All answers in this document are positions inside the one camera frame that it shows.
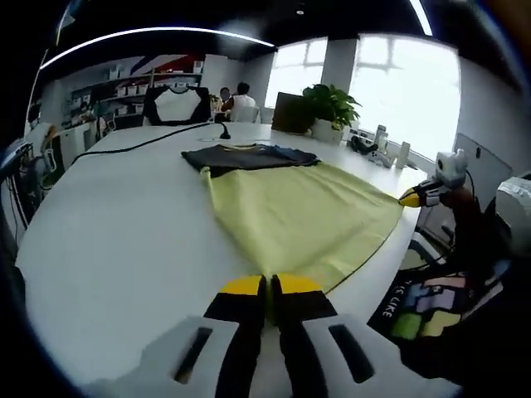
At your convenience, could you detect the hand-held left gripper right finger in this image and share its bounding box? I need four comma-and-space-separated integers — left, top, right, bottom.
270, 272, 460, 398

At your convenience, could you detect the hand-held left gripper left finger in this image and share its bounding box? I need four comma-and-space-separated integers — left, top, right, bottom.
82, 274, 267, 398

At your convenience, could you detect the yellow blue grey garment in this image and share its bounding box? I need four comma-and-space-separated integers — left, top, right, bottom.
181, 143, 406, 328

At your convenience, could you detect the person's right hand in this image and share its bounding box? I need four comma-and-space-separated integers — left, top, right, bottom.
440, 188, 476, 217

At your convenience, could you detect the white office chair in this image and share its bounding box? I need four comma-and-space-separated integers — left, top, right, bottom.
97, 114, 118, 138
408, 198, 461, 270

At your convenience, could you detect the grey flat panel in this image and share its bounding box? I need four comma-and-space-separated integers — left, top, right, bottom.
455, 132, 514, 197

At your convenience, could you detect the white chest device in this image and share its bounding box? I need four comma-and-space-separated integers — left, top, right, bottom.
494, 176, 531, 233

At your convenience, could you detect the dark grey curved device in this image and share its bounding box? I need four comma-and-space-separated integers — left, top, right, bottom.
350, 135, 378, 155

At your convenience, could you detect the colourful printed bag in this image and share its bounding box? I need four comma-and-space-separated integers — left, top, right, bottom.
367, 256, 515, 374

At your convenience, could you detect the green potted plant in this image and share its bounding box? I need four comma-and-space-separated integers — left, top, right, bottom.
301, 84, 363, 144

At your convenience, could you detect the long ceiling light strip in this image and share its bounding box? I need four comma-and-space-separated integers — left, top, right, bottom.
408, 0, 434, 36
39, 26, 275, 70

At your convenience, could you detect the brown cardboard box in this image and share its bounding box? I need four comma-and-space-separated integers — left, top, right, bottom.
271, 91, 316, 134

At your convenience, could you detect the black white raglan shirt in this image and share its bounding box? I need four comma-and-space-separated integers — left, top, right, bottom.
142, 85, 212, 125

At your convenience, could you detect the black cable with plug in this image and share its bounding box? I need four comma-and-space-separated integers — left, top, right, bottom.
68, 121, 232, 167

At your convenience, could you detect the wall shelf with white bins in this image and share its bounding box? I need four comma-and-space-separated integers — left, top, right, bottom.
68, 61, 207, 114

